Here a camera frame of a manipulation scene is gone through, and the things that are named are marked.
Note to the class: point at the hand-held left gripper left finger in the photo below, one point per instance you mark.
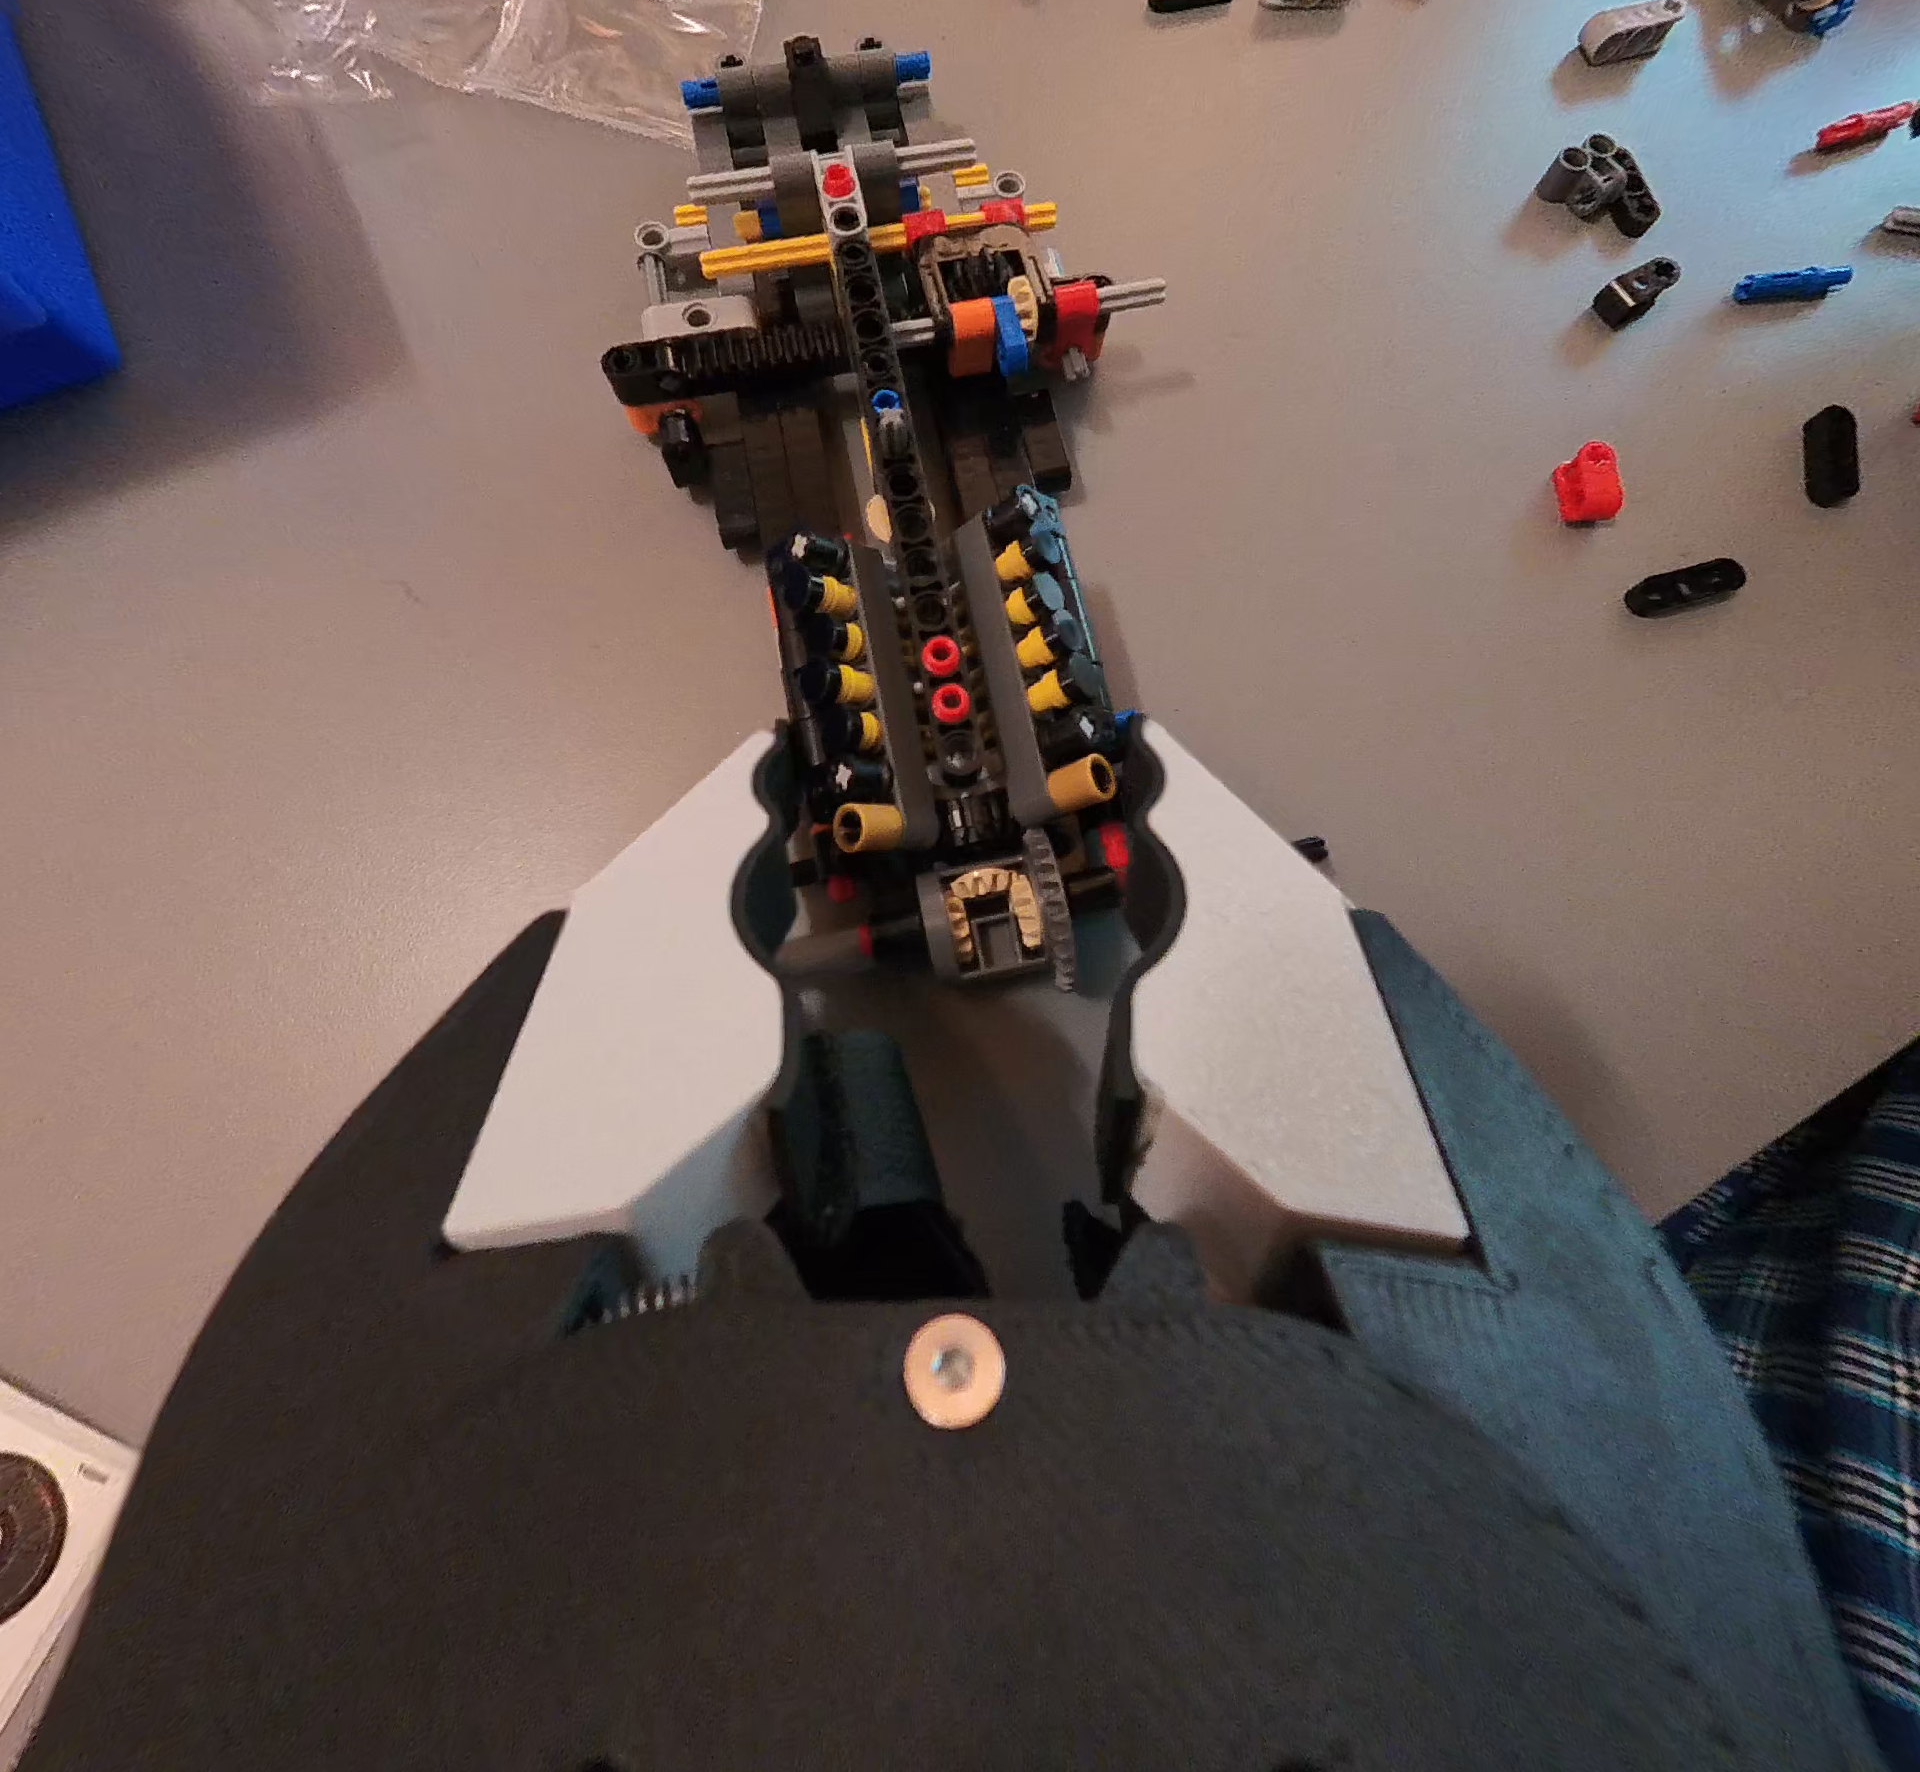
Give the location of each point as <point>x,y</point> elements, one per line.
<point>600,1051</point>

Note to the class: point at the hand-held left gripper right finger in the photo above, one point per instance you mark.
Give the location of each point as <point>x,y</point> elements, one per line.
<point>1288,1051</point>

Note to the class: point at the multicoloured lego vehicle model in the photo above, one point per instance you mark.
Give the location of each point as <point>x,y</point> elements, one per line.
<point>885,454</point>

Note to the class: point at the red lego connector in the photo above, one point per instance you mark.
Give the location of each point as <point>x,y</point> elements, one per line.
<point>1585,477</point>

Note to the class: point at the black lego connector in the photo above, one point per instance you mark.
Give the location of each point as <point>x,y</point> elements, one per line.
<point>1635,290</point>

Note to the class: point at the blue long lego pin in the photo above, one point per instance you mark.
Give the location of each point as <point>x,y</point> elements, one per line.
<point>1790,285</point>

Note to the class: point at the dark grey lego connector cluster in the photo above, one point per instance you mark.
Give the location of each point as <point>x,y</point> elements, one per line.
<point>1595,184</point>

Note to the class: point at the blue plaid clothing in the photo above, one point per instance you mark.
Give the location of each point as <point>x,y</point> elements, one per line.
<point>1831,1353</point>

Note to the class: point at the white device with dark dial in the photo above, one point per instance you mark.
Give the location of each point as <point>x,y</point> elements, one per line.
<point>40,1421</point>

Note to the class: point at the blue storage bin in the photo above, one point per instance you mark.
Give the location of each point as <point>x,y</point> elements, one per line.
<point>45,224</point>

